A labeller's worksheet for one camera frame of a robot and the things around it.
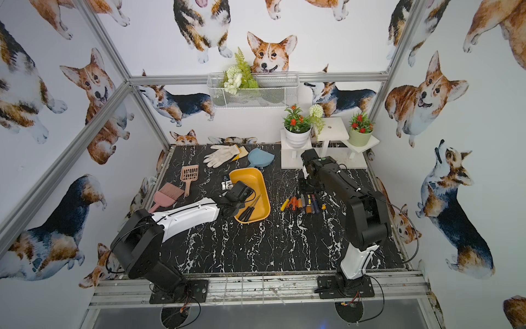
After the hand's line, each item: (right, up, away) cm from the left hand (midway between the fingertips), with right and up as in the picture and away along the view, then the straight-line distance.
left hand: (236, 194), depth 91 cm
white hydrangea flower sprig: (+35, +35, -2) cm, 49 cm away
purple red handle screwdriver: (+36, -6, +5) cm, 36 cm away
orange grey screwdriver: (+26, -5, +4) cm, 27 cm away
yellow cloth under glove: (-2, +19, +27) cm, 33 cm away
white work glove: (-12, +19, +24) cm, 32 cm away
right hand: (+30, +2, -1) cm, 30 cm away
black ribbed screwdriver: (+5, -8, +1) cm, 10 cm away
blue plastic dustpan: (+8, +16, +25) cm, 31 cm away
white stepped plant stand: (+45, +24, +13) cm, 53 cm away
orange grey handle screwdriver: (+24, -5, +5) cm, 25 cm away
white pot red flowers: (+26, +29, -3) cm, 39 cm away
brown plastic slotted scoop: (-29, +8, +19) cm, 36 cm away
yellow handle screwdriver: (+22, -5, +5) cm, 23 cm away
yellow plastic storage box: (+6, +7, +7) cm, 12 cm away
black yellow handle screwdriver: (+32, -2, -2) cm, 32 cm away
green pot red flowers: (+56, +29, +2) cm, 63 cm away
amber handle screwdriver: (+28, -5, +3) cm, 29 cm away
